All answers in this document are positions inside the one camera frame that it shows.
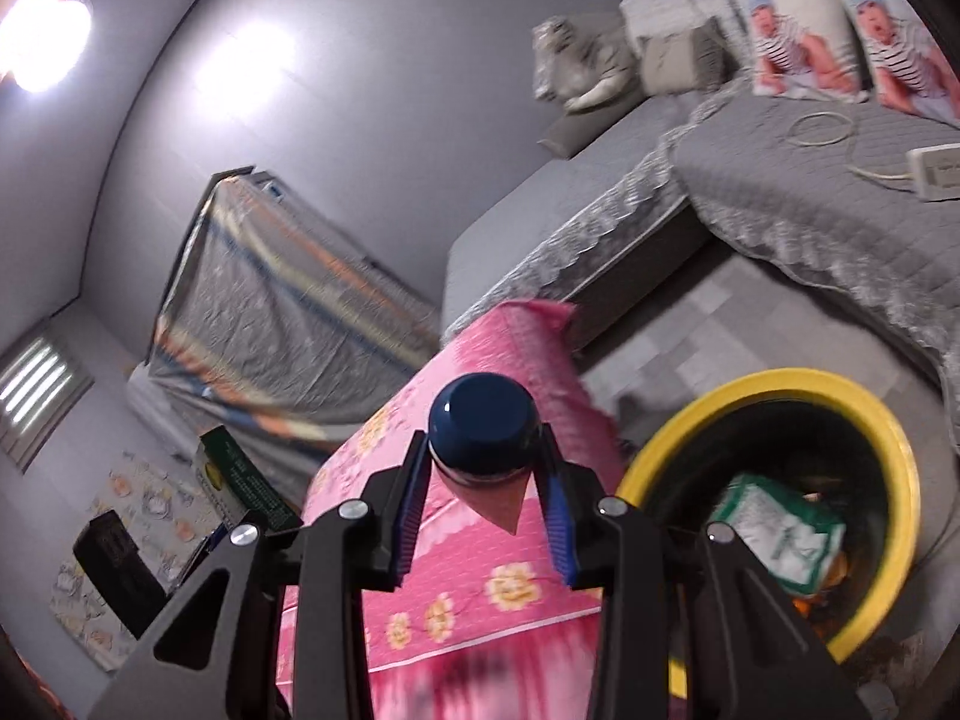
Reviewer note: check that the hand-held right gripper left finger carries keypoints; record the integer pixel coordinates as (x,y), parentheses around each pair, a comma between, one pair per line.
(409,510)

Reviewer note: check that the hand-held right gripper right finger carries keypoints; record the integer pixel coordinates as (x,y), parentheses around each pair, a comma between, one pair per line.
(555,517)

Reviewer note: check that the dark blue bowl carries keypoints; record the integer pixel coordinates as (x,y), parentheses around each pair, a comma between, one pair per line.
(484,420)

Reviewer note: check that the yellow trash bin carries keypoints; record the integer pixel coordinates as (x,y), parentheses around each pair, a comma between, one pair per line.
(787,379)

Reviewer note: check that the pink floral cloth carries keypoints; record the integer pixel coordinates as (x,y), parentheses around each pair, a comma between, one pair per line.
(487,360)

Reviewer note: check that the green box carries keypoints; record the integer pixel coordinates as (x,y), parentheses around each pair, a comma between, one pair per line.
(240,472)

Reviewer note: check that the black bin liner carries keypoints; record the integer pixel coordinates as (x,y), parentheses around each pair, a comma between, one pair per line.
(750,435)

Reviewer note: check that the green and white packet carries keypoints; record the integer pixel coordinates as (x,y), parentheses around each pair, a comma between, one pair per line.
(780,532)

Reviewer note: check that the patterned floor mat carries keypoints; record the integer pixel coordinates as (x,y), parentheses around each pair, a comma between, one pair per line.
(157,495)

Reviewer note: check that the silver sheet covered furniture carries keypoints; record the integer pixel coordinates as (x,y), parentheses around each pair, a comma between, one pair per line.
(262,300)

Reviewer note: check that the orange scraps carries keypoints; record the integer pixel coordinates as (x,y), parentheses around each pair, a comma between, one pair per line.
(806,604)

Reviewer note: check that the grey sofa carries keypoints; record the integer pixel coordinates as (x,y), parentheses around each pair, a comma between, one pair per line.
(510,232)

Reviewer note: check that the black box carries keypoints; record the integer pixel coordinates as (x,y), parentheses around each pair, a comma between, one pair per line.
(112,562)

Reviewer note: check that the grey quilted lace cover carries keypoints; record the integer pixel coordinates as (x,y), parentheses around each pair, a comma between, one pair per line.
(622,142)
(787,195)

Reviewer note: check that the grey bolster pillow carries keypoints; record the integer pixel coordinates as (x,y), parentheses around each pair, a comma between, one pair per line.
(577,135)

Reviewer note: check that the barred window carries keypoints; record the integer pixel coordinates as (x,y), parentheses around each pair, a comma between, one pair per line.
(37,390)

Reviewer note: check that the grey plush toy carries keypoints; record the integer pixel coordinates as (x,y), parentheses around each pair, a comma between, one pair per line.
(592,60)

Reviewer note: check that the grey cushion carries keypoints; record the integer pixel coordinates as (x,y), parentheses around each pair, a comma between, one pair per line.
(675,56)

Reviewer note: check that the white power strip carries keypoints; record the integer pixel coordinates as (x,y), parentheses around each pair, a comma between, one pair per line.
(937,169)

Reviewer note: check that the white fuzzy blanket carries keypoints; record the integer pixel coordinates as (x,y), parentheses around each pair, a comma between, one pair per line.
(660,4)

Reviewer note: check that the baby print pillow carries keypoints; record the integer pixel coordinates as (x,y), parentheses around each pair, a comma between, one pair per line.
(787,37)
(907,52)

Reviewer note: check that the ceiling lamp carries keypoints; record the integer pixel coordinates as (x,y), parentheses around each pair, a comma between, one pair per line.
(45,37)

